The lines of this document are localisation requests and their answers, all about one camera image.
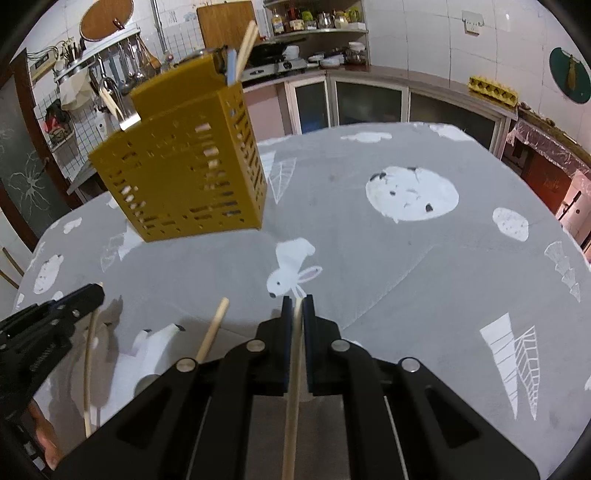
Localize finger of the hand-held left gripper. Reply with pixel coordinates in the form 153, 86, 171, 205
46, 283, 105, 325

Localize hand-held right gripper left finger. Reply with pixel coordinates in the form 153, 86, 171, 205
55, 295, 296, 480

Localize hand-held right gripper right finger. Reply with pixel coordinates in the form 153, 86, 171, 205
302, 294, 541, 480

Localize wooden chopstick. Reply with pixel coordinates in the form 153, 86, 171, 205
235, 21, 256, 81
283, 298, 305, 480
195, 296, 230, 363
240, 25, 260, 70
99, 88, 123, 118
84, 281, 105, 438

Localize yellow perforated utensil holder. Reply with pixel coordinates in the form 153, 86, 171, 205
88, 54, 269, 244

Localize person's left hand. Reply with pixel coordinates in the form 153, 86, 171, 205
28, 399, 63, 467

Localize dark glass door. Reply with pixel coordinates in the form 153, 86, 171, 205
0, 51, 84, 250

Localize red bag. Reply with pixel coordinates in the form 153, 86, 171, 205
44, 99, 75, 139

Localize white cloth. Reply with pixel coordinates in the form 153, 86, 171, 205
60, 69, 100, 112

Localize kitchen cabinet with glass doors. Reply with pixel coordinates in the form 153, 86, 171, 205
242, 65, 513, 153

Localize steel cooking pot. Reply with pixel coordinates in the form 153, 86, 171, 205
178, 47, 218, 65

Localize round wooden board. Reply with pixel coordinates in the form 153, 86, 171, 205
81, 0, 134, 42

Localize steel gas stove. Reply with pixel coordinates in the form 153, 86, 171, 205
240, 58, 308, 84

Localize white appliance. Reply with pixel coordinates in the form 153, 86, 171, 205
556, 168, 591, 241

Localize white bowls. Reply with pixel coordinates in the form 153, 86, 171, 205
308, 53, 345, 69

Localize black wok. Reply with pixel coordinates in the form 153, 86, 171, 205
249, 39, 305, 63

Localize wooden cutting board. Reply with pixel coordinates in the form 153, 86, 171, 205
197, 1, 257, 49

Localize wooden side table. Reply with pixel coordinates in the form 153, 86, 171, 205
508, 108, 591, 185

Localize yellow egg tray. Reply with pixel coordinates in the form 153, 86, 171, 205
468, 76, 519, 107

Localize corner shelf with bottles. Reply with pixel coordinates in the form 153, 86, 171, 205
263, 0, 370, 38

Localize white wire wall grid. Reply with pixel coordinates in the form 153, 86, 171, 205
32, 92, 116, 185

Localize metal utensil handle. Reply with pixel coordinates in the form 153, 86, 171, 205
119, 104, 141, 131

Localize electrical box with wires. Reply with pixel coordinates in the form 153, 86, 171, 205
28, 41, 61, 81

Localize wall rack with hanging utensils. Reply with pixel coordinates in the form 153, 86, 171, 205
53, 25, 160, 93

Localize grey wall pipe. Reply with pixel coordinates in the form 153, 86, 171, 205
150, 0, 168, 54

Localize green round wall board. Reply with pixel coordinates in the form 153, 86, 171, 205
549, 47, 591, 103

